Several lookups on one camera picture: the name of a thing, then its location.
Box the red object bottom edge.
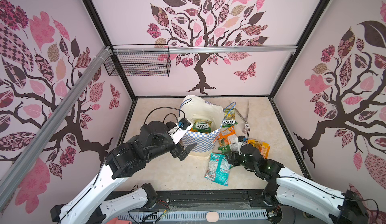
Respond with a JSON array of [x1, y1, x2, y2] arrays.
[[107, 218, 132, 224]]

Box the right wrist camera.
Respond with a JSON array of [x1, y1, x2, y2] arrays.
[[237, 136, 247, 153]]

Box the aluminium rail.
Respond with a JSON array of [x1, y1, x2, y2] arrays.
[[1, 46, 112, 209], [113, 45, 298, 54]]

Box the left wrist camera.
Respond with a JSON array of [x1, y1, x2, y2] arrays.
[[168, 118, 193, 145]]

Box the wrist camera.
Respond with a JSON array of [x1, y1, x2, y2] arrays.
[[237, 136, 247, 153], [168, 118, 193, 145]]

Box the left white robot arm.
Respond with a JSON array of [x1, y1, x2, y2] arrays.
[[50, 118, 196, 224]]

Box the green yellow fox candy bag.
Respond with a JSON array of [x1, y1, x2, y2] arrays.
[[222, 108, 238, 128]]

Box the orange snack bag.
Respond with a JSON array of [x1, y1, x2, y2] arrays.
[[218, 126, 238, 147]]

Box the metal kitchen tongs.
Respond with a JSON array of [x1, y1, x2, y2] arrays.
[[230, 99, 251, 134]]

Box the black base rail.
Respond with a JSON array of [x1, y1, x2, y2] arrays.
[[51, 188, 332, 216]]

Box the teal snack bag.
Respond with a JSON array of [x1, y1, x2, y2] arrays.
[[205, 153, 233, 186]]

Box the white vented cable duct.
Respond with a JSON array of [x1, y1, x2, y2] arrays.
[[118, 210, 268, 224]]

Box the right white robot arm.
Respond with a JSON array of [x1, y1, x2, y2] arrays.
[[225, 144, 370, 224]]

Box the yellow snack bag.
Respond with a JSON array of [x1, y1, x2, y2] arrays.
[[247, 139, 270, 159]]

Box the green snack bag white label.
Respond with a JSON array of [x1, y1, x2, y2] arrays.
[[218, 142, 243, 154]]

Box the beige oval sticker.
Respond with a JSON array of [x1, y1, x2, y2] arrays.
[[206, 211, 220, 223]]

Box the blue checkered paper bag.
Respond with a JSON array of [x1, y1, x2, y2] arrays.
[[180, 95, 236, 157]]

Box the black wire basket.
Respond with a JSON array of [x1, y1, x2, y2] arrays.
[[104, 43, 171, 77]]

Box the aluminium rail left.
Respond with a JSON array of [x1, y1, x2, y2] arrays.
[[1, 46, 112, 209]]

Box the aluminium rail back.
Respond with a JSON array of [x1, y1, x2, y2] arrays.
[[113, 45, 298, 54]]

